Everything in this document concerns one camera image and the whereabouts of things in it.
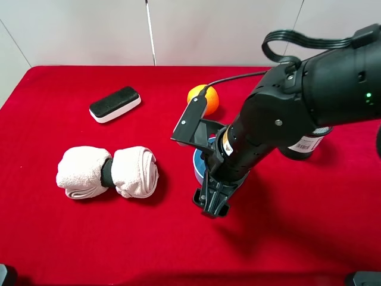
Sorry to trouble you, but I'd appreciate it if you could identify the rolled pink towel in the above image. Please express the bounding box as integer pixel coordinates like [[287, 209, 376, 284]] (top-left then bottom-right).
[[56, 146, 159, 200]]

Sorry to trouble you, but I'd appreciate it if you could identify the black camera cable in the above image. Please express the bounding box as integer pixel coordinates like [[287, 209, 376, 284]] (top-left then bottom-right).
[[198, 70, 270, 97]]

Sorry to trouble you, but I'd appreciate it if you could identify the black and white board eraser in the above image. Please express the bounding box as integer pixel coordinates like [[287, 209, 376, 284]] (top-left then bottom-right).
[[89, 86, 142, 123]]

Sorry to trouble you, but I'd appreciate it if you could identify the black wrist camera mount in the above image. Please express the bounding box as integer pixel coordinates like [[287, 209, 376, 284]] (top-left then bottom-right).
[[171, 96, 225, 154]]

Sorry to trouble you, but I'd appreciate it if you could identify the orange fruit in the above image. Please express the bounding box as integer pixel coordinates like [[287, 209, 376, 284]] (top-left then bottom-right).
[[187, 84, 219, 116]]

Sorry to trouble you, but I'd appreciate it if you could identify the black flat ribbon cable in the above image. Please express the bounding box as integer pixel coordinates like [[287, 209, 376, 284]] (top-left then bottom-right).
[[261, 29, 355, 64]]

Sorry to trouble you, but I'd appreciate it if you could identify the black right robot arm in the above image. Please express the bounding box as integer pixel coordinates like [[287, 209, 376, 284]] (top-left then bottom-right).
[[193, 24, 380, 217]]

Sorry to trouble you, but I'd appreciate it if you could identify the red velvet table cloth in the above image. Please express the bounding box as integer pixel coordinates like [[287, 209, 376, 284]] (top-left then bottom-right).
[[1, 66, 380, 285]]

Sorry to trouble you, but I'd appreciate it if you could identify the light blue round bowl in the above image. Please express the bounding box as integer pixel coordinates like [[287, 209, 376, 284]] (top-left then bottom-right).
[[192, 137, 248, 186]]

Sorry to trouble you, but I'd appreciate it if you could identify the dark cylindrical bottle with label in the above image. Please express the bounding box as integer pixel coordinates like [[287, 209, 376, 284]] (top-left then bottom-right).
[[278, 127, 333, 160]]

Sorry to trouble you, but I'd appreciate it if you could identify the black band around towel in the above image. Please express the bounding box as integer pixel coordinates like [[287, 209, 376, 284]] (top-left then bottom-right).
[[101, 158, 115, 188]]

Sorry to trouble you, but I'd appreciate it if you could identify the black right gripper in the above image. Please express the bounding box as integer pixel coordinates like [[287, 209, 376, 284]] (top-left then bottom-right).
[[193, 145, 253, 219]]

